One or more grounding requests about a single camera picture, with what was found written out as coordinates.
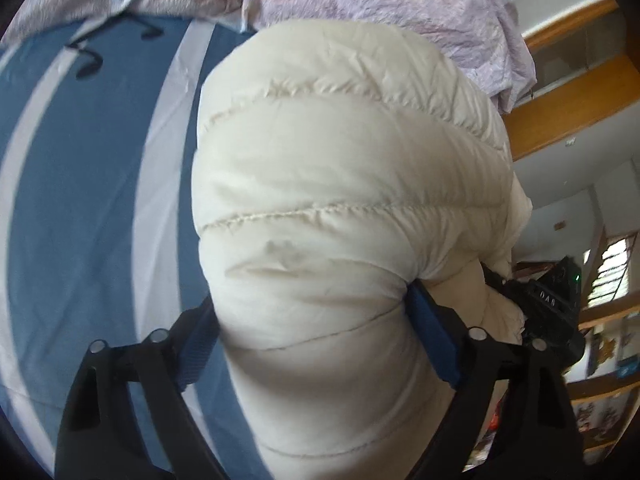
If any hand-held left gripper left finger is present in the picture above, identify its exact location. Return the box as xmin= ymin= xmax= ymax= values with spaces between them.
xmin=52 ymin=295 xmax=226 ymax=480

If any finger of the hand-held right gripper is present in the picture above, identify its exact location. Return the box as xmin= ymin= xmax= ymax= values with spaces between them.
xmin=481 ymin=262 xmax=516 ymax=301

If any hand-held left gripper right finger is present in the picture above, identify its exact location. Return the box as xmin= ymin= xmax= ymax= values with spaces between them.
xmin=405 ymin=280 xmax=586 ymax=480

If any cream quilted down jacket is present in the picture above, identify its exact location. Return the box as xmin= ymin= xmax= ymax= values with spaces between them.
xmin=191 ymin=22 xmax=533 ymax=480

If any small louvred window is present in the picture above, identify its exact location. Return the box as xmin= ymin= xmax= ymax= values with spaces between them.
xmin=589 ymin=232 xmax=640 ymax=311

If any wooden shelf with clutter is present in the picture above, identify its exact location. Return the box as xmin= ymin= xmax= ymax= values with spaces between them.
xmin=565 ymin=305 xmax=640 ymax=466

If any blue white striped bed sheet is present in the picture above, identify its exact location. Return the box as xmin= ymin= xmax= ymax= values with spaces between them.
xmin=0 ymin=15 xmax=281 ymax=480

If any pink floral duvet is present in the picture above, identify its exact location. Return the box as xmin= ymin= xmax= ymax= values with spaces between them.
xmin=0 ymin=0 xmax=538 ymax=113

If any wooden cabinet frame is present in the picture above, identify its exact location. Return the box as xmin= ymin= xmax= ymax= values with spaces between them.
xmin=502 ymin=0 xmax=640 ymax=161

